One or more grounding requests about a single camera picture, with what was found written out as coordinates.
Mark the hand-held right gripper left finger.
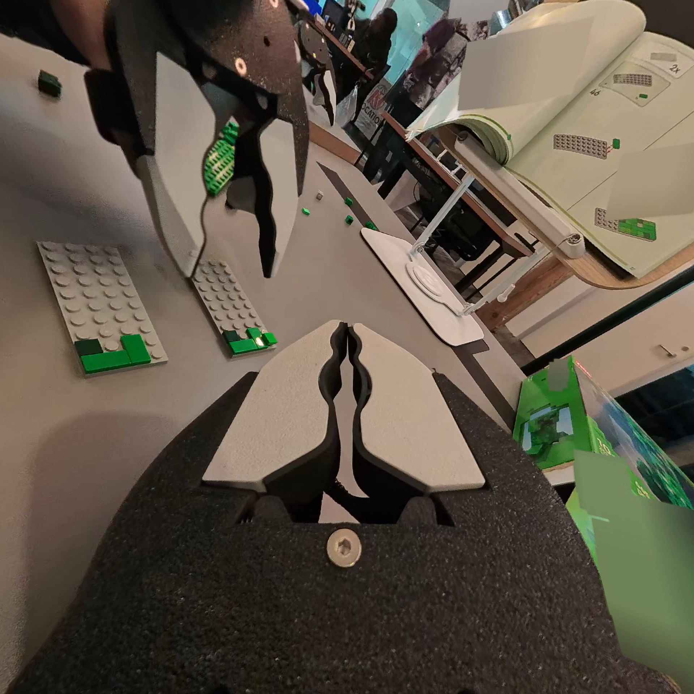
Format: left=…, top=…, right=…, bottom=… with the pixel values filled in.
left=202, top=319, right=349, bottom=494

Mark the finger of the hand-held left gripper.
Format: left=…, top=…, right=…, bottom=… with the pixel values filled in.
left=225, top=115, right=311, bottom=279
left=134, top=51, right=240, bottom=279

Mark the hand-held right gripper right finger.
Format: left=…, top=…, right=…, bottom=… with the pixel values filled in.
left=348, top=322, right=487, bottom=495

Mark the grey studded brick plate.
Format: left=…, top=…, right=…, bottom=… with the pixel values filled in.
left=190, top=259, right=278, bottom=357
left=37, top=241, right=169, bottom=377

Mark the grey desk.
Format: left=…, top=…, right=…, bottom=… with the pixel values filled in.
left=0, top=30, right=521, bottom=694

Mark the person's left hand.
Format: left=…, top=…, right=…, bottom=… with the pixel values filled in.
left=49, top=0, right=116, bottom=69

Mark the long green brick plate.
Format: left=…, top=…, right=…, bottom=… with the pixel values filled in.
left=203, top=120, right=239, bottom=196

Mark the black tape strip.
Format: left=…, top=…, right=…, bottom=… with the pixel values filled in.
left=316, top=161, right=404, bottom=239
left=455, top=342, right=518, bottom=429

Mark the black and white gripper device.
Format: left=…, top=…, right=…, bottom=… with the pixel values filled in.
left=297, top=24, right=338, bottom=127

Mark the green toy box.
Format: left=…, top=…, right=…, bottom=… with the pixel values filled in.
left=512, top=355, right=694, bottom=510

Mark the white book stand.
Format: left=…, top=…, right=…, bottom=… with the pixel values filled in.
left=360, top=132, right=587, bottom=348

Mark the wooden beam leg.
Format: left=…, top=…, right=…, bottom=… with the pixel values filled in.
left=477, top=255, right=575, bottom=333

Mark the building instruction booklet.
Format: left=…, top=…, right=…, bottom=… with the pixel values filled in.
left=406, top=0, right=694, bottom=278

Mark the black metal frame bar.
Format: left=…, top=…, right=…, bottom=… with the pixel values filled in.
left=520, top=268, right=694, bottom=375

